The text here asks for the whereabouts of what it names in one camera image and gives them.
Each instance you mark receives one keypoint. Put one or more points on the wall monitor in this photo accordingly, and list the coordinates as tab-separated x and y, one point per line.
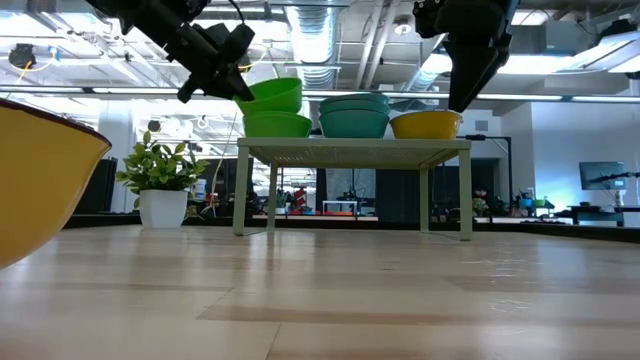
600	175

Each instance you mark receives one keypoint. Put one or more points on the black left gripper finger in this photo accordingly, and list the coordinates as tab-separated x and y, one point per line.
191	89
232	86

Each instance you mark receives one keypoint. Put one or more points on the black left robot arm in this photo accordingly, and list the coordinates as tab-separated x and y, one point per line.
145	15

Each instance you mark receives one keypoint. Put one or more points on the green plant in white pot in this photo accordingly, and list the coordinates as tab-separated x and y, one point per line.
162	200

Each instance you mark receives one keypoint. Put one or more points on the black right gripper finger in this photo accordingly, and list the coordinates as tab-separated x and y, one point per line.
467	75
502	57

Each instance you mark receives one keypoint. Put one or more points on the dark cabinet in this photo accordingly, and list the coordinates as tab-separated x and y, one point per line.
97	185

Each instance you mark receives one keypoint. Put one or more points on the white container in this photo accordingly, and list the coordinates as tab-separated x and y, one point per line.
199	190

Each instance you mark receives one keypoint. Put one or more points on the pale green perforated metal rack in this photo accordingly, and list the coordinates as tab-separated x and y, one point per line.
350	150

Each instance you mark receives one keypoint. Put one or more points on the small white table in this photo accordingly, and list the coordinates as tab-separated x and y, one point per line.
340	202

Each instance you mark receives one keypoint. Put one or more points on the silver ribbed ceiling duct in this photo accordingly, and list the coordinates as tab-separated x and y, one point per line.
312	30

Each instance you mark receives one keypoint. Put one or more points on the long ceiling light strip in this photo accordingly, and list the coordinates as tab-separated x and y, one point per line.
135	91

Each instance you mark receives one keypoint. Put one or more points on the person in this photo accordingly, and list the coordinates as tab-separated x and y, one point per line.
300	197

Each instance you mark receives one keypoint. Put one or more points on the yellow bowl floral inside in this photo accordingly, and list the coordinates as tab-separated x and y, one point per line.
40	180
425	126

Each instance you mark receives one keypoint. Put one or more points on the black tube frame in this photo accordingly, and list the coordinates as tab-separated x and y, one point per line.
487	137

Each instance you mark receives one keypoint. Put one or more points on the green bowl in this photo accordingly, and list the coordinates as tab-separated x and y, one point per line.
277	97
277	126

